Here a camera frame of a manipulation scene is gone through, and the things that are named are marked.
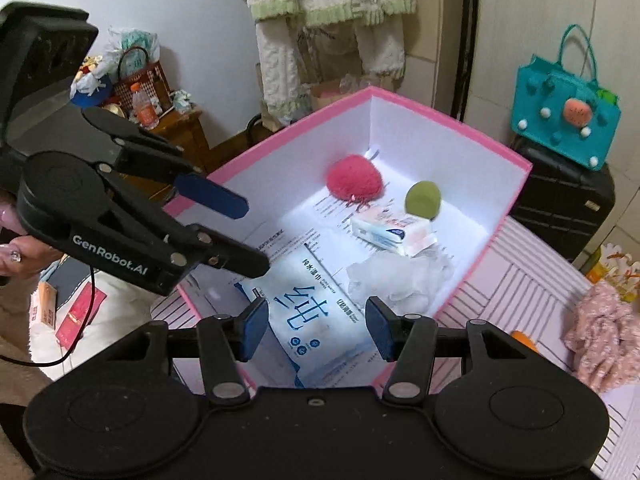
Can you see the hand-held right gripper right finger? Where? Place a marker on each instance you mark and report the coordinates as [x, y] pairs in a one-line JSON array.
[[377, 330]]

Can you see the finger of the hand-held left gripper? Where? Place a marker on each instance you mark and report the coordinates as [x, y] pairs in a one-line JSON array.
[[235, 255], [210, 195]]

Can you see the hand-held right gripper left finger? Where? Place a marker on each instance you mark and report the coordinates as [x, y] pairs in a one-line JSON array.
[[255, 327]]

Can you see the white mesh bath puff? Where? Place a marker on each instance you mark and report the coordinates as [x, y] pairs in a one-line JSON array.
[[400, 280]]

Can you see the wet wipes pack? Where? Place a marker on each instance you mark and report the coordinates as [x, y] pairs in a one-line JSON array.
[[310, 305]]

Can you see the small tissue pack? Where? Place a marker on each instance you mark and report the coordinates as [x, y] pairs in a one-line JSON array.
[[390, 232]]

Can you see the green sponge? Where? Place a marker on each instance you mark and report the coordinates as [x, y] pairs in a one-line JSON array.
[[422, 200]]

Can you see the pink pompom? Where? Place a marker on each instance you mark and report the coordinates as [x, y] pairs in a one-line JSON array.
[[352, 177]]

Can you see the orange ball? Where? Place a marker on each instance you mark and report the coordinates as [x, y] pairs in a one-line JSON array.
[[525, 339]]

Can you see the pink cardboard box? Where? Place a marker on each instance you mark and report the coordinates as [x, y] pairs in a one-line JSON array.
[[425, 160]]

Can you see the pink floral scrunchie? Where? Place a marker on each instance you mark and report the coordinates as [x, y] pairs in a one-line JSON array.
[[605, 330]]

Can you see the person's left hand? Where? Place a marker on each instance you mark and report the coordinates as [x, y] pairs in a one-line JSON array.
[[30, 251]]

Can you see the wooden nightstand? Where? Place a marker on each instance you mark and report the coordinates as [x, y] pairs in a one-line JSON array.
[[185, 130]]

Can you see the printed paper sheet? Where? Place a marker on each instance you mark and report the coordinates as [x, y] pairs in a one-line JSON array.
[[320, 210]]

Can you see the orange drink bottle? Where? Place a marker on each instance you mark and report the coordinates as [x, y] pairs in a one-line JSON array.
[[145, 110]]

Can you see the orange packet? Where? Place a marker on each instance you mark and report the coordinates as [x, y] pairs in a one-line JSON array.
[[45, 305]]

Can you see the blue and white object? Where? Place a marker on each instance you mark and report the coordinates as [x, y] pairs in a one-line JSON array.
[[90, 90]]

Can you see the red envelope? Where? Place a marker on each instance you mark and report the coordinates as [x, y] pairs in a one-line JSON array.
[[80, 310]]

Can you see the woven basket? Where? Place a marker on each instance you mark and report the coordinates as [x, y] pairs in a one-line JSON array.
[[155, 80]]

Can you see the striped tablecloth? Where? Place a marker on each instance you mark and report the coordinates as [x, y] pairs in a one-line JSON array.
[[525, 280]]

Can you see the white plastic package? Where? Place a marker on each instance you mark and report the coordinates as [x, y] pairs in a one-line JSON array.
[[132, 42]]

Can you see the black suitcase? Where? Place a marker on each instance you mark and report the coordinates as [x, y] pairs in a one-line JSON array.
[[560, 200]]

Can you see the yellow patterned bag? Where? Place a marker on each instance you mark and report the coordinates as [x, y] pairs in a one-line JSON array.
[[615, 265]]

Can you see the beige tall cabinet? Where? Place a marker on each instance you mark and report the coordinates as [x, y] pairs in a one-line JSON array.
[[435, 35]]

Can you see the teal felt handbag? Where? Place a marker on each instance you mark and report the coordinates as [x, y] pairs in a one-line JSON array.
[[545, 105]]

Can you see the black clothes rack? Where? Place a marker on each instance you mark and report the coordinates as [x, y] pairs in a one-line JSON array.
[[470, 35]]

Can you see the beige wardrobe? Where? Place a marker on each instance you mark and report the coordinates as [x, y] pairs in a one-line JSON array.
[[550, 0]]

